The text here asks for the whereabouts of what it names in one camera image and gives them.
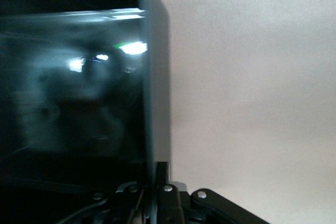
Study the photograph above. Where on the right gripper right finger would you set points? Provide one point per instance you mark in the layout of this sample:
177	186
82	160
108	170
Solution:
173	205

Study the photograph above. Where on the black plastic box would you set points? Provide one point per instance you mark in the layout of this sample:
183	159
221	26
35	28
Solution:
78	90

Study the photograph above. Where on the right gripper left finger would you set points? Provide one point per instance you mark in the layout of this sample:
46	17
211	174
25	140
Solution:
126	208

